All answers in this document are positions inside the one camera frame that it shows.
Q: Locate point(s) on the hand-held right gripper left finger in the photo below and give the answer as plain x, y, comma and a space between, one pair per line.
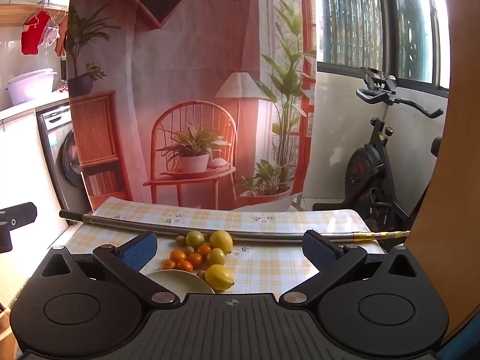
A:
139, 252

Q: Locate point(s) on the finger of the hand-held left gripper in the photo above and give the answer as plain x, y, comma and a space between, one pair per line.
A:
24, 213
4, 240

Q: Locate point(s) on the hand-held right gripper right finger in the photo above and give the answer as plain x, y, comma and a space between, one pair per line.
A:
320, 251

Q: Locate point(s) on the cream round plate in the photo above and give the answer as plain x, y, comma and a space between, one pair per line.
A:
176, 285

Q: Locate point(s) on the brown kiwi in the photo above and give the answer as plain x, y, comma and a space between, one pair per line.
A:
190, 250
201, 273
180, 240

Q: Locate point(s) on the long metal pole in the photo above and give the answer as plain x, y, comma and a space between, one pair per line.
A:
150, 226

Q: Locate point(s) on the small orange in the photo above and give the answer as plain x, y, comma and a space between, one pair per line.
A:
194, 260
184, 266
204, 249
177, 256
167, 265

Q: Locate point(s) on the white cabinet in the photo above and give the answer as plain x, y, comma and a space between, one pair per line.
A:
22, 165

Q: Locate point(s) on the yellow checked tablecloth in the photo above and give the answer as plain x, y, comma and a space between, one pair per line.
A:
270, 262

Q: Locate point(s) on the greenish yellow lemon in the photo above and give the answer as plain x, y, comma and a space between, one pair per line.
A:
195, 238

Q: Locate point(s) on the grey washing machine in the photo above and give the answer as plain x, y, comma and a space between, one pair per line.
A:
62, 157

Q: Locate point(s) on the black exercise bike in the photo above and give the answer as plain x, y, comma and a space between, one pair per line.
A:
365, 172

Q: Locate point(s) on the pale purple plastic basin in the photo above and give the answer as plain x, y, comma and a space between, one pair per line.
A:
30, 86

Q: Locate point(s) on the red hanging garment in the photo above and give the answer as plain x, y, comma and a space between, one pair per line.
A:
33, 35

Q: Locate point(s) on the orange hanging gloves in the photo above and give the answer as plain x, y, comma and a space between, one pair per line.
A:
62, 39

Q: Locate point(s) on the white hanging garment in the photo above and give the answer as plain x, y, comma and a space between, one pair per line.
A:
49, 35

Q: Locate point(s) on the brown wooden board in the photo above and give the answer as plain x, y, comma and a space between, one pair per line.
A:
461, 120

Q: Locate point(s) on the printed room backdrop cloth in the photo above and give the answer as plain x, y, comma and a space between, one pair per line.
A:
195, 63

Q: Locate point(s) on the barred window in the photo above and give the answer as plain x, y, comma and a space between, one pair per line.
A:
356, 15

